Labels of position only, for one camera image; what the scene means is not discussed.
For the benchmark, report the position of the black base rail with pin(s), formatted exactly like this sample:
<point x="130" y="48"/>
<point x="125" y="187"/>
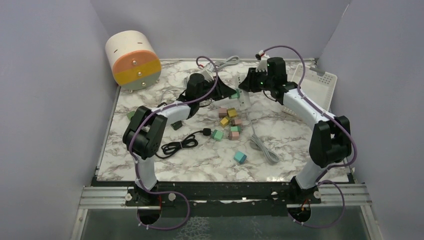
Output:
<point x="164" y="193"/>

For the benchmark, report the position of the round cream drawer cabinet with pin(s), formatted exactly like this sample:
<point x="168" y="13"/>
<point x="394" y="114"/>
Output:
<point x="133" y="61"/>

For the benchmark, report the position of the white plastic basket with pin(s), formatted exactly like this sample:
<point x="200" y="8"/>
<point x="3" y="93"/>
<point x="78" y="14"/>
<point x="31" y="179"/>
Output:
<point x="317" y="84"/>

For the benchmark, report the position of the black power strip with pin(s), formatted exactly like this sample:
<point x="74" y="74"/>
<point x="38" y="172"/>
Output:
<point x="177" y="125"/>

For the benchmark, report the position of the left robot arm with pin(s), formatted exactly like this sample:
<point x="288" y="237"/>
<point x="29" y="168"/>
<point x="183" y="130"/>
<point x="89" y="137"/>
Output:
<point x="145" y="131"/>

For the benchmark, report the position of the white power strip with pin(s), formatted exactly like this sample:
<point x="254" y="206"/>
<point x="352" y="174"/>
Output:
<point x="244" y="98"/>

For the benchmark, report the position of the green plug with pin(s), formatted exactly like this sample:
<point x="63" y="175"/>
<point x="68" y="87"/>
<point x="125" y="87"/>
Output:
<point x="236" y="95"/>
<point x="217" y="135"/>

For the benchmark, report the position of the pink plug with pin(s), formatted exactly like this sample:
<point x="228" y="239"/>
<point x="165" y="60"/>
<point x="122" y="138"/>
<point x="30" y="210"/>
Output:
<point x="236" y="122"/>
<point x="222" y="112"/>
<point x="234" y="135"/>

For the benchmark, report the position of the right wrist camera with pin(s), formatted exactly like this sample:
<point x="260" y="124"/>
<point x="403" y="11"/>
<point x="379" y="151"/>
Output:
<point x="262" y="65"/>

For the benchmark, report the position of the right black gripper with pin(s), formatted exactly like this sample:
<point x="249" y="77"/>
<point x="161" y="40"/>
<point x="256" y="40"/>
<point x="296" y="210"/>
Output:
<point x="250" y="84"/>

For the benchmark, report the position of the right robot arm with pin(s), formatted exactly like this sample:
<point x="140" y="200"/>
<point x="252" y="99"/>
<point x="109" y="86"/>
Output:
<point x="330" y="142"/>

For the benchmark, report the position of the yellow plug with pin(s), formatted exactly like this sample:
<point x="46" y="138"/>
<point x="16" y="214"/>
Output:
<point x="232" y="113"/>
<point x="224" y="121"/>

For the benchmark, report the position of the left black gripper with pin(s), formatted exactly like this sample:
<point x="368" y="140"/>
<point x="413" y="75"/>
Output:
<point x="221" y="90"/>

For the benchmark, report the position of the green power strip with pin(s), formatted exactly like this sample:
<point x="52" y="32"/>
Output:
<point x="130" y="114"/>

